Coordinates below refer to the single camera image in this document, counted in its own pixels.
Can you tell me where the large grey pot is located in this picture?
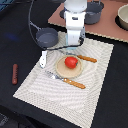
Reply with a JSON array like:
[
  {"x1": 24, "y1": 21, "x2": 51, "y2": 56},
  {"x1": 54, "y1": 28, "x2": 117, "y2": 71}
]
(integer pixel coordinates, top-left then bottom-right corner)
[{"x1": 84, "y1": 0, "x2": 102, "y2": 25}]

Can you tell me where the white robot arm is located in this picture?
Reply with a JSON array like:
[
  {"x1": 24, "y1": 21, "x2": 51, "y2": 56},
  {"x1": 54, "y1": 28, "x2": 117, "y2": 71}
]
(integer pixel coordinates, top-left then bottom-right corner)
[{"x1": 64, "y1": 0, "x2": 87, "y2": 49}]

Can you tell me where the beige bowl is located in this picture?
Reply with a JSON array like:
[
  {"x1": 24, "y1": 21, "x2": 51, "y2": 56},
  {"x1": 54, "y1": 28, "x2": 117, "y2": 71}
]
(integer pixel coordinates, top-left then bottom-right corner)
[{"x1": 118, "y1": 4, "x2": 128, "y2": 30}]

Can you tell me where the red tomato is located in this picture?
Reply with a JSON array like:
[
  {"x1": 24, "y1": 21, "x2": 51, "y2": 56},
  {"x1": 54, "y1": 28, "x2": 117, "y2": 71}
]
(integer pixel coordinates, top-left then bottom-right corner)
[{"x1": 65, "y1": 57, "x2": 78, "y2": 69}]

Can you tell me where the pink toy stove top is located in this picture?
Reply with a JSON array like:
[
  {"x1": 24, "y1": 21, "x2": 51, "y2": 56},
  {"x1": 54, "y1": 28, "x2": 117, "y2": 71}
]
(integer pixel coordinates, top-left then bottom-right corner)
[{"x1": 48, "y1": 0, "x2": 128, "y2": 42}]

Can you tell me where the beige woven placemat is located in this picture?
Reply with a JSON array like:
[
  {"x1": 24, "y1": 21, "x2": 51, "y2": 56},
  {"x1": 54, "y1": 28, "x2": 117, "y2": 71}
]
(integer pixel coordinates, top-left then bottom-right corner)
[{"x1": 14, "y1": 38, "x2": 113, "y2": 128}]

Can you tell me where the wooden handled fork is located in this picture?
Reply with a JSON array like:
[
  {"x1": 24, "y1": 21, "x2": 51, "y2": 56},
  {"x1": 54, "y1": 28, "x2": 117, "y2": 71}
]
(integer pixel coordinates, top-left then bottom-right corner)
[{"x1": 45, "y1": 71, "x2": 86, "y2": 89}]

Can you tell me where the brown grilled sausage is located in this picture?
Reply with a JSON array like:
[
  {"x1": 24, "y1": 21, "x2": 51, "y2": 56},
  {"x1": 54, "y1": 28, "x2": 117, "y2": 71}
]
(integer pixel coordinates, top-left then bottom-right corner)
[{"x1": 12, "y1": 64, "x2": 18, "y2": 85}]

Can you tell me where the round wooden plate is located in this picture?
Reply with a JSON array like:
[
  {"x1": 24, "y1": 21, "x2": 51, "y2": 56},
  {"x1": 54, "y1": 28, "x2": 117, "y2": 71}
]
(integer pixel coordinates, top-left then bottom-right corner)
[{"x1": 55, "y1": 55, "x2": 83, "y2": 78}]

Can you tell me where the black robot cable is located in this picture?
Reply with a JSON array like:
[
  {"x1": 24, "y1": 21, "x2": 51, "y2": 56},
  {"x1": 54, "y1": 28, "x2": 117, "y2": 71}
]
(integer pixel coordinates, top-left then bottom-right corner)
[{"x1": 27, "y1": 0, "x2": 85, "y2": 51}]

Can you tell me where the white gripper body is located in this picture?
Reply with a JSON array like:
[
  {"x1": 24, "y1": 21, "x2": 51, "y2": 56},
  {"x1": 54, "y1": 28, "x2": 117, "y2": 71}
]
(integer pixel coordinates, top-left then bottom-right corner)
[{"x1": 64, "y1": 11, "x2": 85, "y2": 49}]

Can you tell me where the wooden handled knife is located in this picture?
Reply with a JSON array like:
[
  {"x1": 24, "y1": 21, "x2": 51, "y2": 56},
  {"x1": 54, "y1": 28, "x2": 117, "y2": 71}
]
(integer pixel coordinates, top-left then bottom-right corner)
[{"x1": 59, "y1": 50, "x2": 97, "y2": 63}]

